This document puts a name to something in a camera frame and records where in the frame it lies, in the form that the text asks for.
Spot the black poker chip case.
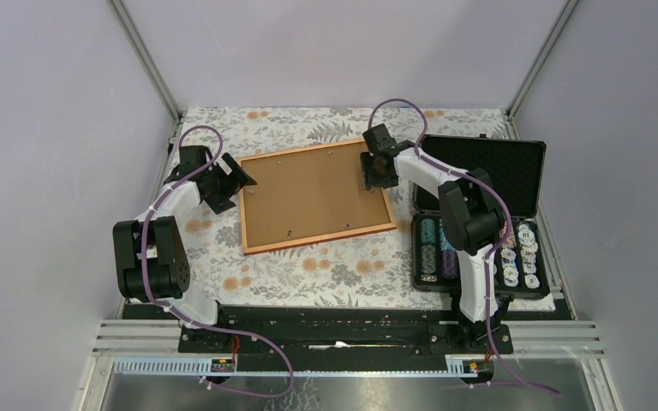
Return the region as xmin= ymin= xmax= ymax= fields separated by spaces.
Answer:
xmin=411 ymin=135 xmax=549 ymax=300

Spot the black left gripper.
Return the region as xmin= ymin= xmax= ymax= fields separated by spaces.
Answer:
xmin=201 ymin=152 xmax=255 ymax=213

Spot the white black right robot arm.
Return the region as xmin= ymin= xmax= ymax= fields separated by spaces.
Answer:
xmin=360 ymin=124 xmax=510 ymax=353

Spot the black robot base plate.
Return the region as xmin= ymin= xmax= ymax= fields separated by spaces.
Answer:
xmin=178 ymin=307 xmax=513 ymax=372

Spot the aluminium rail frame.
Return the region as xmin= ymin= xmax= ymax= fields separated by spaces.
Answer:
xmin=92 ymin=319 xmax=604 ymax=378

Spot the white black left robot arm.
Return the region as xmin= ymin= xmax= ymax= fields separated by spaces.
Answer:
xmin=112 ymin=146 xmax=255 ymax=352

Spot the orange wooden picture frame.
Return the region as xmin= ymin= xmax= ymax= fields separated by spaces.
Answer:
xmin=236 ymin=137 xmax=398 ymax=257

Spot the brown cardboard backing board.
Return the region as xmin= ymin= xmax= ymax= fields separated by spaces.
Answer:
xmin=242 ymin=143 xmax=392 ymax=247

